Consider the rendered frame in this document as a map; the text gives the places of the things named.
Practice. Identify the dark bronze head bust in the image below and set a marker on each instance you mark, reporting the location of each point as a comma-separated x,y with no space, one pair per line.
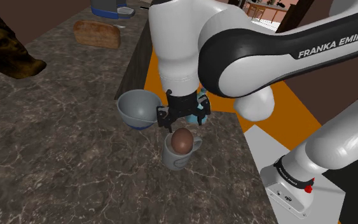
2,49

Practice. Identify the brown bread loaf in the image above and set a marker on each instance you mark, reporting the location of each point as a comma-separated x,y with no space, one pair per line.
96,34

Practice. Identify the grey bowl with blue base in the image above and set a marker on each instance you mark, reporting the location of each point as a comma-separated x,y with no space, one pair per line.
136,107

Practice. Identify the blue and grey coffee machine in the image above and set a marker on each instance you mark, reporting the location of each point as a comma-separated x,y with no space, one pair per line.
110,7

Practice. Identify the wooden table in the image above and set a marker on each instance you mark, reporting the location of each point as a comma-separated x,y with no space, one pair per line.
264,9

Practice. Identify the light blue bottle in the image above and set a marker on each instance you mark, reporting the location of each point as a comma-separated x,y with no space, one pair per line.
192,119

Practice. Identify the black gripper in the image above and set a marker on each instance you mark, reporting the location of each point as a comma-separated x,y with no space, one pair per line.
182,105

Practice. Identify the grey mug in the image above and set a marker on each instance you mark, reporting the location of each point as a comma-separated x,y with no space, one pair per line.
175,159

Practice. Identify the brown egg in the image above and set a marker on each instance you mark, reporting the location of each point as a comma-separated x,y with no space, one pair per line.
181,141

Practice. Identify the silver knife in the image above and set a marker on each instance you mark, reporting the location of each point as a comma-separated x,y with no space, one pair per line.
119,26

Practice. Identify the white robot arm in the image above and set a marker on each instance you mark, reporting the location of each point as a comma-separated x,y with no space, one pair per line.
259,71

